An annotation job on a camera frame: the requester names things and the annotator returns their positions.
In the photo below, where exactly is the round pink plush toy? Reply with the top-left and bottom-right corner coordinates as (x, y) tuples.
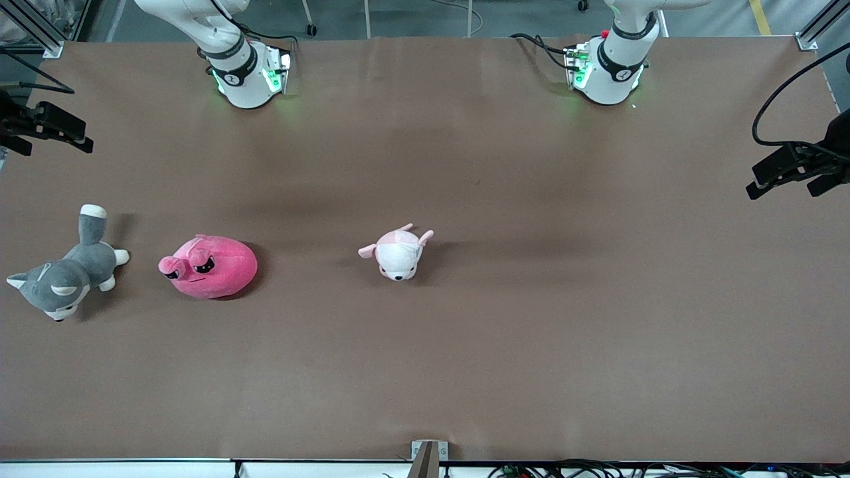
(158, 234), (258, 299)

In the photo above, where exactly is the grey white plush husky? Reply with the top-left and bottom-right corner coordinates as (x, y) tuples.
(6, 204), (130, 323)

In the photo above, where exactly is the white pink plush puppy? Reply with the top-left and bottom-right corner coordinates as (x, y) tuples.
(358, 224), (434, 281)

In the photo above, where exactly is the brown table cover sheet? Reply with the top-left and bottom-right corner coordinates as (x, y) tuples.
(0, 37), (850, 463)

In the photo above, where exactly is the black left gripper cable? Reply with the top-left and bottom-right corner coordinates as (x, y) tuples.
(752, 41), (850, 148)

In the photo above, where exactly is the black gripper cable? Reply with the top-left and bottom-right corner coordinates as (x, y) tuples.
(752, 41), (850, 148)
(0, 48), (75, 94)

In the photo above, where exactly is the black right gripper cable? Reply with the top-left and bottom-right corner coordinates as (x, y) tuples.
(0, 48), (75, 94)

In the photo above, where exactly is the aluminium frame profile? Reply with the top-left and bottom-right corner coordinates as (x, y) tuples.
(796, 0), (850, 52)
(0, 0), (67, 60)

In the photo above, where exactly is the black right arm base cable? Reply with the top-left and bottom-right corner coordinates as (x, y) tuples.
(199, 0), (299, 64)

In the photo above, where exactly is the black arm base cable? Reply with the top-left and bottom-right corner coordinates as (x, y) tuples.
(510, 32), (573, 72)
(199, 0), (299, 64)

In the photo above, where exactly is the black left arm base cable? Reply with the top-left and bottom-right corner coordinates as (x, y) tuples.
(510, 32), (573, 72)

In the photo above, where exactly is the white table front rail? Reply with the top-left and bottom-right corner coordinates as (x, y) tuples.
(0, 458), (850, 478)

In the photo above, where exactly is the black cable bundle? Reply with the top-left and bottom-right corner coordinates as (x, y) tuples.
(488, 458), (850, 478)

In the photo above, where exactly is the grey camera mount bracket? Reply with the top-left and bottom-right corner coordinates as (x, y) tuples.
(411, 440), (449, 478)

